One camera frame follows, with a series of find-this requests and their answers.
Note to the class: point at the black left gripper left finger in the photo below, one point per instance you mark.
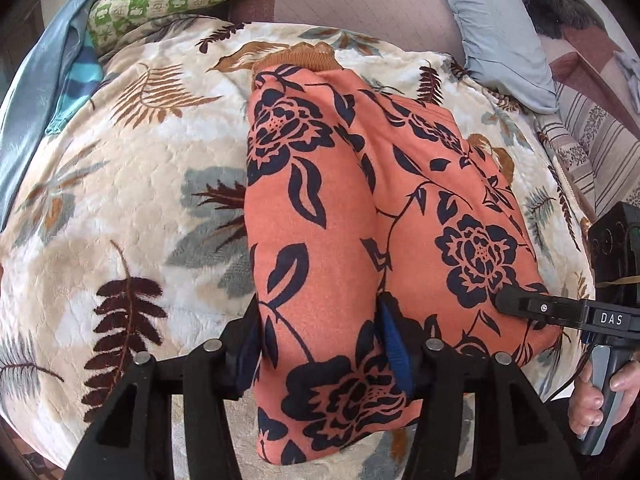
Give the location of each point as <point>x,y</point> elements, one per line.
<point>130,437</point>

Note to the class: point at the blue cloth with teal stripes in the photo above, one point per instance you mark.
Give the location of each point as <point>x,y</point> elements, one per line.
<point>29,104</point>

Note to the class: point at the person's right hand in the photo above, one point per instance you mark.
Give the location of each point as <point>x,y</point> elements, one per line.
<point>584,410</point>

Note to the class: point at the dark furry cushion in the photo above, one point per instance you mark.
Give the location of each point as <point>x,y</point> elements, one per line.
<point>551,17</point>

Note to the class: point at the cream leaf-print blanket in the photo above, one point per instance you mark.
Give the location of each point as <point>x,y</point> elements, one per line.
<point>128,231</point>

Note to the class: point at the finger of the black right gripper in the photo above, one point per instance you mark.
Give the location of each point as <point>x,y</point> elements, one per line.
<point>541,308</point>

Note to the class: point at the striped pink bedding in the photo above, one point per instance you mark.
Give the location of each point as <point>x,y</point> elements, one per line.
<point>597,141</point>

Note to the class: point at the orange floral garment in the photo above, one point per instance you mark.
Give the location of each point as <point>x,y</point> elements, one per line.
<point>357,199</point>

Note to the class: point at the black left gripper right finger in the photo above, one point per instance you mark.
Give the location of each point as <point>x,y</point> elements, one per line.
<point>513,436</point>

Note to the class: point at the light blue pillow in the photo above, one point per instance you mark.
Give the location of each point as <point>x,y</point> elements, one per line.
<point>503,51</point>

